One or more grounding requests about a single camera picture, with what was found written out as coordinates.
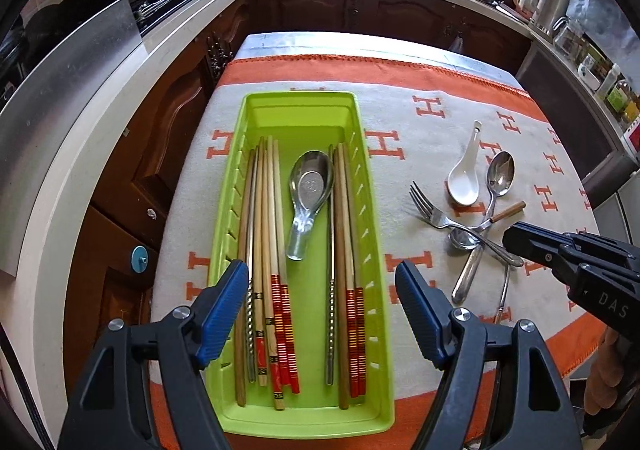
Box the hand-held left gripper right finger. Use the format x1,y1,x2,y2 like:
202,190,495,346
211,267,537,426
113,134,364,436
396,260,586,450

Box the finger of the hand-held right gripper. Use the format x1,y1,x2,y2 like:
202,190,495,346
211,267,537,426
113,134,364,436
511,222,640,263
502,229,640,281

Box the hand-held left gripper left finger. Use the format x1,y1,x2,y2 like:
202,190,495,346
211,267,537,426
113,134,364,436
57,260,250,450

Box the wooden handle spoon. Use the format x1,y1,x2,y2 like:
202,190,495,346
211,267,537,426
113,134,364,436
449,201,527,251

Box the red striped bamboo chopstick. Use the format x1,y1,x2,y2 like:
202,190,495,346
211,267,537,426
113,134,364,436
340,144,359,399
270,140,292,385
272,142,301,393
345,145,366,397

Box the large steel spoon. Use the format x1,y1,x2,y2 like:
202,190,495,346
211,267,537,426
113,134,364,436
451,151,517,305

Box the steel chopstick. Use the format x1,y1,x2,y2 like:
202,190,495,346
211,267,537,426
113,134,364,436
326,144,337,387
246,146,260,371

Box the steel fork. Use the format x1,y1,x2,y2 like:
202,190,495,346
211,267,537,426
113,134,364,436
409,181,525,267

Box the white ceramic spoon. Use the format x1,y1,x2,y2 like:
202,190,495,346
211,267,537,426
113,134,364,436
446,121,484,207

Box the dark wooden chopstick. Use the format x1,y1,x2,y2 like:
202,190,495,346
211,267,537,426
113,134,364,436
334,144,350,410
235,149,252,407

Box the steel soup spoon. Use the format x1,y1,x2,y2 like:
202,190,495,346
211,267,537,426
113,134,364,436
286,150,335,261

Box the green plastic tray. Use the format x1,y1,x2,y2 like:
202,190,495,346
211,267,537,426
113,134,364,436
202,90,396,440

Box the person's right hand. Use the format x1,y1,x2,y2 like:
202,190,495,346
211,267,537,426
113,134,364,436
584,330,628,417

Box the blue round cabinet latch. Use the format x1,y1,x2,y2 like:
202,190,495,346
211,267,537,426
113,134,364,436
130,246,150,275

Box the green label bottle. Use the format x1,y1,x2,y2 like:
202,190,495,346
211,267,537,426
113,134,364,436
607,77,638,113

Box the white bowl on counter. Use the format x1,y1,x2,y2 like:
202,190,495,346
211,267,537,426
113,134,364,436
577,62,601,90

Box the white plastic bottle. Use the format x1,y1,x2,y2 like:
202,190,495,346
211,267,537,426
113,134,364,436
597,64,621,98

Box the orange grey printed blanket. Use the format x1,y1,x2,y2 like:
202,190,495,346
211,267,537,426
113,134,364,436
150,54,611,450

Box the glass pitcher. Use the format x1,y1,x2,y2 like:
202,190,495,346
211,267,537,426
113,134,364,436
550,14,588,58

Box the steel splash panel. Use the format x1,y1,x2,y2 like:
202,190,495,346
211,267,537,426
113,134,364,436
0,0,143,165

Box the light blue table cover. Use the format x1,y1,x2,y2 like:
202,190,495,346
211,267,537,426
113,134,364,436
235,32,526,90

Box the dark wooden cabinets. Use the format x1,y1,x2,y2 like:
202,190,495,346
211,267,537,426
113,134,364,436
65,0,533,381

